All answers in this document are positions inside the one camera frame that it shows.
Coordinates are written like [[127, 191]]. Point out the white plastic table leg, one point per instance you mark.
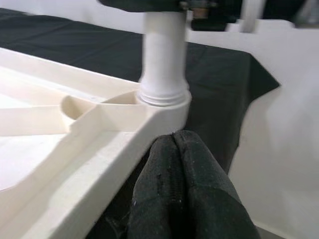
[[164, 54]]

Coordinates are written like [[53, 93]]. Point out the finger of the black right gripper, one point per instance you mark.
[[139, 4]]

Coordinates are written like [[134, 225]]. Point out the black tablecloth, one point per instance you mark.
[[224, 82]]

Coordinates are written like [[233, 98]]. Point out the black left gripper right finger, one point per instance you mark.
[[209, 204]]

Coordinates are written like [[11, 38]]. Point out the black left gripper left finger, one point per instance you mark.
[[159, 201]]

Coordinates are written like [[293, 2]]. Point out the white plastic table top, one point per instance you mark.
[[62, 129]]

